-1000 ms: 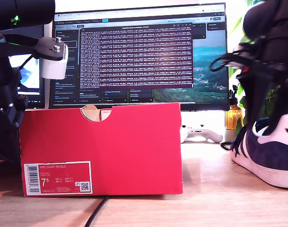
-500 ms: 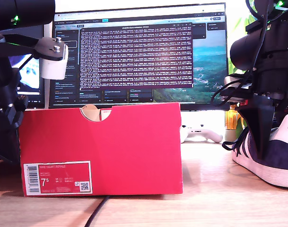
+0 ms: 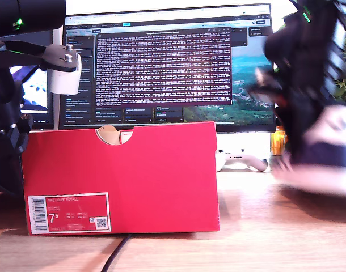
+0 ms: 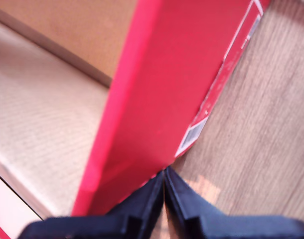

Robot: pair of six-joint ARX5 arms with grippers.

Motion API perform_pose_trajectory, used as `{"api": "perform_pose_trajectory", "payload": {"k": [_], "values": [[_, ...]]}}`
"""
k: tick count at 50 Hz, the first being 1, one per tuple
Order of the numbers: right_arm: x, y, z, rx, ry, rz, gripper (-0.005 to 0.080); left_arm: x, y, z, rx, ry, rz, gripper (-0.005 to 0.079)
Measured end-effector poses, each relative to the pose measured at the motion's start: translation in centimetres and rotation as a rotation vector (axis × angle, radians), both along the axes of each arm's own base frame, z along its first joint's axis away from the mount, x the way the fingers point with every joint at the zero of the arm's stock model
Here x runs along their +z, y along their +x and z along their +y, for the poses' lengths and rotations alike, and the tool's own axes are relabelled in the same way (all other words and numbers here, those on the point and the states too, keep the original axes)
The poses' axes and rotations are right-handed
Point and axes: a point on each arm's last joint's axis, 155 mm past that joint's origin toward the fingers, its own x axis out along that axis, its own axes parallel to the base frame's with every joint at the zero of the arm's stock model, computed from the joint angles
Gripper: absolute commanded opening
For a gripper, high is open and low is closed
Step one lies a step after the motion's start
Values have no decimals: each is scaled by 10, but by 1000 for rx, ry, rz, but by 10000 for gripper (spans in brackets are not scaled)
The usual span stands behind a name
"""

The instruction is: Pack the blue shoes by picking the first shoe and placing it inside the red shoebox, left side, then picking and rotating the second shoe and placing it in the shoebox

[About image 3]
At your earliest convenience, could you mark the blue suede shoe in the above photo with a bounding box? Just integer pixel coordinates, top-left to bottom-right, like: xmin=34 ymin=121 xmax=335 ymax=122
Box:
xmin=271 ymin=104 xmax=346 ymax=199

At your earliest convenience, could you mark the red cardboard shoebox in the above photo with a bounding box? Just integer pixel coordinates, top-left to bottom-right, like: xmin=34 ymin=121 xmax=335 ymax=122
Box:
xmin=21 ymin=121 xmax=221 ymax=236

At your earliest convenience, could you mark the amber pump bottle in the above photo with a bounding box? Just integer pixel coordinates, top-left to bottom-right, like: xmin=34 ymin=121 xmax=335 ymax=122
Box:
xmin=269 ymin=126 xmax=289 ymax=156

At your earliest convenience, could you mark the narrow black computer monitor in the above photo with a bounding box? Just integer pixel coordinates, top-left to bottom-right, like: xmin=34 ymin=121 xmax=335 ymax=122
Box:
xmin=8 ymin=29 xmax=54 ymax=131

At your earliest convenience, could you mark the white game controller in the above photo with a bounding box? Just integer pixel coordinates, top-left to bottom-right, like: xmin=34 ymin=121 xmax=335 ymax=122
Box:
xmin=217 ymin=149 xmax=269 ymax=172

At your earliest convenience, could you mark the wide black computer monitor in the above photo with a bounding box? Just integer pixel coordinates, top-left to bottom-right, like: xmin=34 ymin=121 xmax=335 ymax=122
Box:
xmin=58 ymin=2 xmax=277 ymax=133

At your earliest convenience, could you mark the black table cable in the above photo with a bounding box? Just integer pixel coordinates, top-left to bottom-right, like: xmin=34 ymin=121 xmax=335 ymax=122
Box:
xmin=100 ymin=233 xmax=133 ymax=272

